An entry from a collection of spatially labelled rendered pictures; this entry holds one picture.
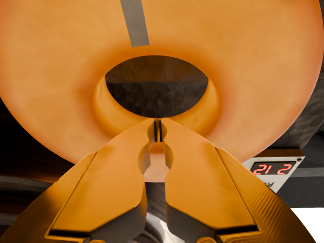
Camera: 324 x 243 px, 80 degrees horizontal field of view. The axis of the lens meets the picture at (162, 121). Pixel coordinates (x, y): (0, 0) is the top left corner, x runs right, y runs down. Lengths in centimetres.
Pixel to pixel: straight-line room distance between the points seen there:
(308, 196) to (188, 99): 884
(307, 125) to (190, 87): 22
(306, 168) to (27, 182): 605
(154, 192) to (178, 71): 16
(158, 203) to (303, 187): 898
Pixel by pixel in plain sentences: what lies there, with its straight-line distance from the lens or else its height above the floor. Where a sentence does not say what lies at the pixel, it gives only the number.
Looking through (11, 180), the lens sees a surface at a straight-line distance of 21.
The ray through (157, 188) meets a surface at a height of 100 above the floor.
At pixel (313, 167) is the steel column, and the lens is 620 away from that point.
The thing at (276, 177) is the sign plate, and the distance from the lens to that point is 50.
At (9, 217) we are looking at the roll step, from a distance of 24.
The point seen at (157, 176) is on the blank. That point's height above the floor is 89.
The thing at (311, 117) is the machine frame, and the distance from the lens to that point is 41.
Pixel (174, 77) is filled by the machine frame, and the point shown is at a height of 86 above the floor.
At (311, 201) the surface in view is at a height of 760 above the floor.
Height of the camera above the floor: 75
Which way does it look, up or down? 44 degrees up
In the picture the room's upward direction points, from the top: 178 degrees clockwise
